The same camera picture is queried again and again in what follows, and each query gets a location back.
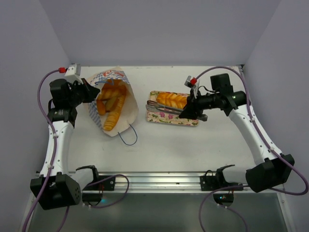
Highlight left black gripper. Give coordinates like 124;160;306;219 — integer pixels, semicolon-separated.
68;78;100;107

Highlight braided fake bread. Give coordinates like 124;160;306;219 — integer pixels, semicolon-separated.
156;92;187;109

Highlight metal tongs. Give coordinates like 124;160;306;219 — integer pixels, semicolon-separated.
146;100;208;122

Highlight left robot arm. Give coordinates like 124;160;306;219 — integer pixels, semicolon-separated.
30;78;100;210

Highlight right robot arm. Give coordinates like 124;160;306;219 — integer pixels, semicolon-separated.
180;73;295;192

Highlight fake bread at bag back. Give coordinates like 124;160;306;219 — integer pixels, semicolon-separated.
97;79;126;101

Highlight long sliced fake baguette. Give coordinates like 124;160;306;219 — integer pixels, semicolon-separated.
103;95;126;131

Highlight floral tray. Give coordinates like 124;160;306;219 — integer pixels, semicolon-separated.
146;91;199;127

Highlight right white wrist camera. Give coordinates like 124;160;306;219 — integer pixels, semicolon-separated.
184;75;199;97

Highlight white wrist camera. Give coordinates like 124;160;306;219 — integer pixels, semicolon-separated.
184;75;199;97
65;64;82;84

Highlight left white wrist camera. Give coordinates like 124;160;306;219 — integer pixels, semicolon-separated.
65;64;82;84

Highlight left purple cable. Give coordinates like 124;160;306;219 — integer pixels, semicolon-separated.
20;67;70;232

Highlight purple cable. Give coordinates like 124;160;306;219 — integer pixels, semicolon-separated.
20;67;70;232
199;65;309;232

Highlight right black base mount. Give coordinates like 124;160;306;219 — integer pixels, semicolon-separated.
199;170;244;206

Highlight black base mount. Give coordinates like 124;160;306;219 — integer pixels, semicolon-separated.
82;177;115;205
199;170;244;206

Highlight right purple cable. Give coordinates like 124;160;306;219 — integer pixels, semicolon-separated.
199;65;309;232

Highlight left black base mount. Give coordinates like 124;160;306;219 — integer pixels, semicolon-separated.
82;177;115;205

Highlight aluminium rail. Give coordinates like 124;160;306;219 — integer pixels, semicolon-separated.
36;171;284;194

